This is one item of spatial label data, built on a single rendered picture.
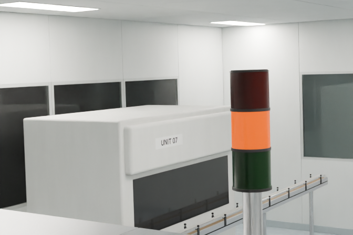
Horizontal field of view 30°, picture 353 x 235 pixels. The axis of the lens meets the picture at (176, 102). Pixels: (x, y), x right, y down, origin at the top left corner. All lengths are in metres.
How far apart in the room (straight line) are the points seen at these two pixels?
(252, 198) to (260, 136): 0.08
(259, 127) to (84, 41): 6.63
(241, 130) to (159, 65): 7.74
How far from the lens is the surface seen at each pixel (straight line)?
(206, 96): 9.53
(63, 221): 1.16
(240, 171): 0.83
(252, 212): 0.84
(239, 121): 0.82
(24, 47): 6.76
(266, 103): 0.82
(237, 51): 9.84
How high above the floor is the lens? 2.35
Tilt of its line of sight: 3 degrees down
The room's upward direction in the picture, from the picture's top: 2 degrees counter-clockwise
